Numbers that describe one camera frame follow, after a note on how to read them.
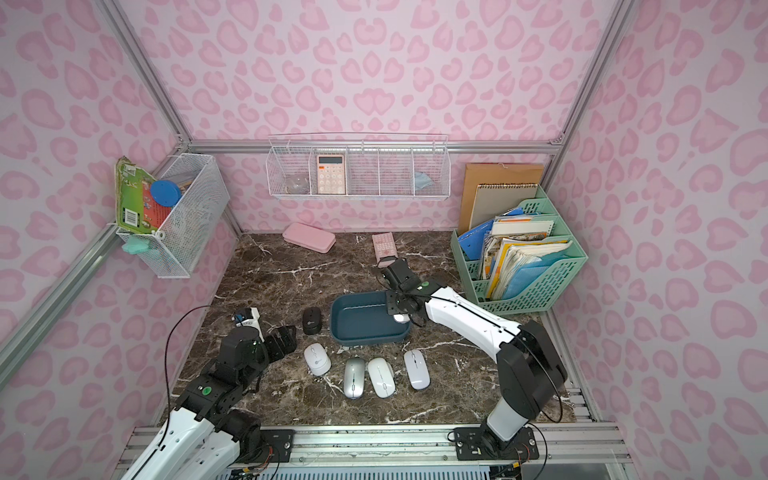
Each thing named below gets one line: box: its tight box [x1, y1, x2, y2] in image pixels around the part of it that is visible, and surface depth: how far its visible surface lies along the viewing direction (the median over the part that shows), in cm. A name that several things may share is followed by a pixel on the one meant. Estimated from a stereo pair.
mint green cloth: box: [122, 234, 150, 255], surface depth 65 cm
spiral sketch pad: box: [469, 183, 538, 230], surface depth 99 cm
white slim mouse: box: [368, 357, 396, 399], surface depth 84 cm
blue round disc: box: [150, 179, 181, 207], surface depth 76 cm
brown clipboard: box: [458, 163, 544, 235], surface depth 97 cm
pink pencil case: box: [282, 222, 337, 254], surface depth 120 cm
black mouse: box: [302, 307, 322, 335], surface depth 95 cm
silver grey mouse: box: [343, 358, 365, 400], surface depth 84 cm
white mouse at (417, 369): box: [403, 349, 431, 391], surface depth 86 cm
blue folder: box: [458, 220, 495, 261], surface depth 100 cm
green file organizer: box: [451, 184, 589, 315], surface depth 89 cm
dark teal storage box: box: [330, 291, 411, 346], surface depth 100 cm
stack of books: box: [481, 215, 573, 300], surface depth 88 cm
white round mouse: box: [303, 342, 332, 377], surface depth 87 cm
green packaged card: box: [115, 156, 164, 233], surface depth 72 cm
